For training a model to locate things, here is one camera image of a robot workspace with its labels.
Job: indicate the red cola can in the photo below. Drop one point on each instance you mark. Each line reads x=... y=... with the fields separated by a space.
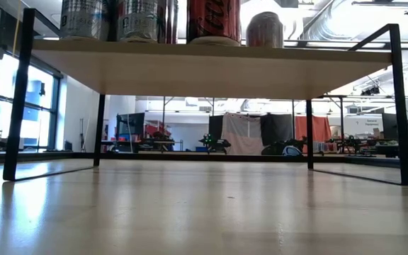
x=212 y=21

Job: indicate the short white and pink can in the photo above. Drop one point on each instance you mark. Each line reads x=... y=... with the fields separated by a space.
x=265 y=30

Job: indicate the background black robot arm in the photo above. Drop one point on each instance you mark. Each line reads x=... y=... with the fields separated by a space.
x=216 y=143
x=159 y=142
x=352 y=145

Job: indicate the wooden shelf black metal legs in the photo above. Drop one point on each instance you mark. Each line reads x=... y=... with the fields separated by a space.
x=207 y=71

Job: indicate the black monitor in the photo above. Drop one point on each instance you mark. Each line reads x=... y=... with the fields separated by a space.
x=390 y=125
x=131 y=124
x=215 y=124

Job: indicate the white hanging cloth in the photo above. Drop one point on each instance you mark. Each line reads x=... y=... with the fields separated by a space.
x=243 y=134

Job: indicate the dark grey hanging cloth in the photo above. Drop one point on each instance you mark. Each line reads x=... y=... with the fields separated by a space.
x=276 y=129

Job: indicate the blue and white helmet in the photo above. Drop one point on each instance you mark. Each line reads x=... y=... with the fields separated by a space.
x=292 y=151

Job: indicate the orange hanging cloth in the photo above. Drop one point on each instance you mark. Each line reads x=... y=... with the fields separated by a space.
x=314 y=127

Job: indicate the black track spotlights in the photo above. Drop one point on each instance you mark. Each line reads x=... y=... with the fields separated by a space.
x=370 y=91

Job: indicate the black aluminium table frame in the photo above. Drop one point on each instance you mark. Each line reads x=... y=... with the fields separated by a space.
x=260 y=158

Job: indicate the silver ceiling duct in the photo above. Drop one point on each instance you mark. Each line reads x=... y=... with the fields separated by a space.
x=326 y=26

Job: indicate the white wall sign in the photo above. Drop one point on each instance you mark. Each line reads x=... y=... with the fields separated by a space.
x=365 y=124

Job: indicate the large window black frame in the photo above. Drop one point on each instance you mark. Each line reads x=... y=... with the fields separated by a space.
x=34 y=102

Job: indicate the black ceiling rail fixture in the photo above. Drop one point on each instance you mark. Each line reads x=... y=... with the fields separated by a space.
x=381 y=3

